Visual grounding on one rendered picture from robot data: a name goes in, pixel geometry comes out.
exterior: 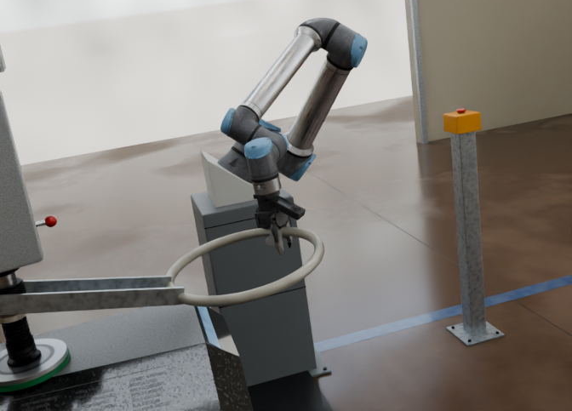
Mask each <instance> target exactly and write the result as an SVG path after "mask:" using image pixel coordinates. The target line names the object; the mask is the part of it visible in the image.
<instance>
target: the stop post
mask: <svg viewBox="0 0 572 411"><path fill-rule="evenodd" d="M443 128H444V131H446V132H450V139H451V152H452V165H453V177H454V190H455V215H456V228H457V241H458V254H459V266H460V291H461V304H462V316H463V323H460V324H456V325H453V326H450V327H447V328H446V329H447V330H448V331H450V333H452V334H453V335H454V336H455V337H456V338H457V339H459V340H460V341H461V342H463V343H464V344H465V345H467V346H472V345H476V344H480V343H483V342H486V341H489V340H494V339H498V338H500V337H504V336H505V335H504V334H503V333H502V332H501V331H500V330H498V329H497V328H495V327H494V326H492V325H491V324H490V323H488V322H486V317H485V302H484V286H483V257H482V242H481V227H480V212H479V196H478V167H477V152H476V137H475V131H478V130H481V113H480V112H477V111H468V110H466V111H464V112H457V111H454V112H450V113H445V114H443Z"/></svg>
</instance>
